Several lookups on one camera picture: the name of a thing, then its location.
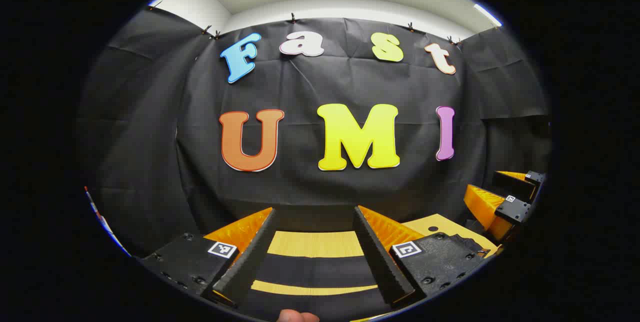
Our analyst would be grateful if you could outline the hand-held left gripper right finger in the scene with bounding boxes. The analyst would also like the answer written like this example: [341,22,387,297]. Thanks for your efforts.
[352,205,501,308]

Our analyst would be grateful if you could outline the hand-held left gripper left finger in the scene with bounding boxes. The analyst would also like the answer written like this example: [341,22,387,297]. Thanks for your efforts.
[136,207,278,309]

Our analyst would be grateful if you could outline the dark grey jeans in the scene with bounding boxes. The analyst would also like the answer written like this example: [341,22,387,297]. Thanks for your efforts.
[239,256,393,322]

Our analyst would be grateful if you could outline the white red striped object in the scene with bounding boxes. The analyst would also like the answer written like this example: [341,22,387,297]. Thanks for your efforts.
[84,186,132,257]

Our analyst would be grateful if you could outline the ceiling light strip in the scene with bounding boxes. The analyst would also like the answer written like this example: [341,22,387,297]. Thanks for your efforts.
[473,3,503,28]

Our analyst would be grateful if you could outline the black backdrop cloth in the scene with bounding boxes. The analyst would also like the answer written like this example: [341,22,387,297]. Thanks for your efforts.
[75,4,553,258]

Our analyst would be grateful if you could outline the row of small cloth clips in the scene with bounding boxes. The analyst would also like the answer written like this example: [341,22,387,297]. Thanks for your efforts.
[147,1,463,47]

